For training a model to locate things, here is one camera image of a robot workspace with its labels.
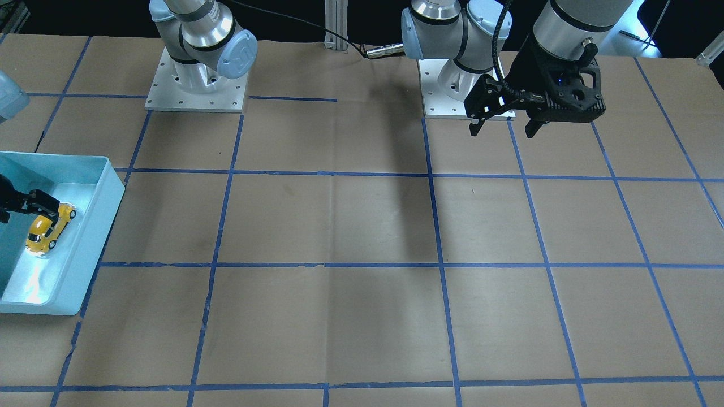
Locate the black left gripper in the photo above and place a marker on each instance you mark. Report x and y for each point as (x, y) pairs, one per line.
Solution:
(525, 74)

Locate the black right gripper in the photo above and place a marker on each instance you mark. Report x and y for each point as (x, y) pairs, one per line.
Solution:
(11, 199)

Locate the yellow toy beetle car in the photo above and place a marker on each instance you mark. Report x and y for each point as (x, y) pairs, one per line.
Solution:
(43, 233)

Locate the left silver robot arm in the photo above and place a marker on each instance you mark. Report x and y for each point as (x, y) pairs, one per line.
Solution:
(474, 34)

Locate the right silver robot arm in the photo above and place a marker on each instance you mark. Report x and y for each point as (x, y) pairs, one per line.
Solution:
(196, 33)

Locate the light blue plastic bin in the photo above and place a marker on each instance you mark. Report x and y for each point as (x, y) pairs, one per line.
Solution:
(48, 271)

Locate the aluminium frame post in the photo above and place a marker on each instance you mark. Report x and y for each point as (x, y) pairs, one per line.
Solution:
(335, 22)

